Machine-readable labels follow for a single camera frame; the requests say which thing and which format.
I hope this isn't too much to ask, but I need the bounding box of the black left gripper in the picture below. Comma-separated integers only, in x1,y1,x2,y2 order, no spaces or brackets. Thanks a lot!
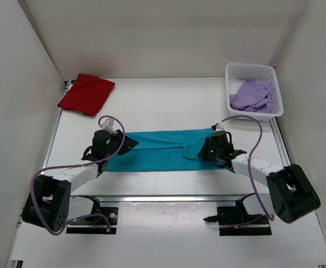
104,129,139,159

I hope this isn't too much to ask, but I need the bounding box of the teal t shirt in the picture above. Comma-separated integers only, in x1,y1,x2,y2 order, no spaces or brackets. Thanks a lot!
106,128,218,173

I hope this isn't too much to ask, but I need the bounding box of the red t shirt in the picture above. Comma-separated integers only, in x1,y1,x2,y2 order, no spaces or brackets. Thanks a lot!
57,74,115,117

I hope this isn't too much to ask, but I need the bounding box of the purple t shirt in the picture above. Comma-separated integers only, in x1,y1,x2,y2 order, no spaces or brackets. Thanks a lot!
229,79,275,113

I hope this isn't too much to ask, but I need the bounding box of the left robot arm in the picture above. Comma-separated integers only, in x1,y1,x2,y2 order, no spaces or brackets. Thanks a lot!
21,130,138,236

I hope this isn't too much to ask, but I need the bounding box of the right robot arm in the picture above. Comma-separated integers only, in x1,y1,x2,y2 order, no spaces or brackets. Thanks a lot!
198,131,321,223

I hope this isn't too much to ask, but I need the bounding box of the white plastic basket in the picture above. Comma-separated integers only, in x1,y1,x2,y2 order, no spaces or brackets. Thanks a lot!
225,63,284,122

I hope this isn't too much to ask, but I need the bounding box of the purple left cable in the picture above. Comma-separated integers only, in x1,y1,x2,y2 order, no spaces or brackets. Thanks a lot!
30,116,125,237

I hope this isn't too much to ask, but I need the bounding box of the purple cable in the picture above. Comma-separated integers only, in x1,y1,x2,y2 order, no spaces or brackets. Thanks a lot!
212,114,275,230
30,116,125,237

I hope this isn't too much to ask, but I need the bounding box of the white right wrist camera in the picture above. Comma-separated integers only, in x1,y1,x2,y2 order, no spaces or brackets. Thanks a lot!
211,122,225,132

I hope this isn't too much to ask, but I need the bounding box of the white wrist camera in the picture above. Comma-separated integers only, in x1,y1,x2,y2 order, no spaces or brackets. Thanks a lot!
211,122,225,132
98,118,116,135

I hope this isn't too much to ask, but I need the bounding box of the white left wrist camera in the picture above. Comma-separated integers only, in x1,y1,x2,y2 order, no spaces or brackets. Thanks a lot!
98,118,116,135

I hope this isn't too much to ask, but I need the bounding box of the aluminium table edge rail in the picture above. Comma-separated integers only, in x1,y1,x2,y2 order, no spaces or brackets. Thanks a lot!
95,194,300,204

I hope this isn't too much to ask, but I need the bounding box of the right side aluminium rail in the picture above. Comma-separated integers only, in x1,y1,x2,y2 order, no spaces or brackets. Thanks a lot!
268,116,303,202

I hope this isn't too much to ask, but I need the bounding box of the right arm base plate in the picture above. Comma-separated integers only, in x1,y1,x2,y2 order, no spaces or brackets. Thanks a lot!
203,194,272,236

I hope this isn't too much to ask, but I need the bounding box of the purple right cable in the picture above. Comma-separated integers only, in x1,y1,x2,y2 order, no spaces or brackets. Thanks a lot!
212,114,275,230

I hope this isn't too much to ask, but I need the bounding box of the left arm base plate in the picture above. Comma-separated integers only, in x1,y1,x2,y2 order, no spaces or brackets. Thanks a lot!
66,207,119,235

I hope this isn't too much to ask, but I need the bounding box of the left side aluminium rail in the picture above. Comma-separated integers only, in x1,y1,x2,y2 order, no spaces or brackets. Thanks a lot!
3,82,65,267

